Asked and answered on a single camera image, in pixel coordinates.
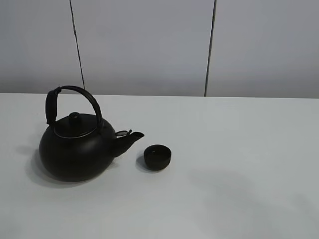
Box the small black teacup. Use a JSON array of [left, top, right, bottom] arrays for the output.
[[144, 144, 172, 171]]

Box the black round teapot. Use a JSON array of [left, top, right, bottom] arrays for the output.
[[39, 86, 144, 182]]

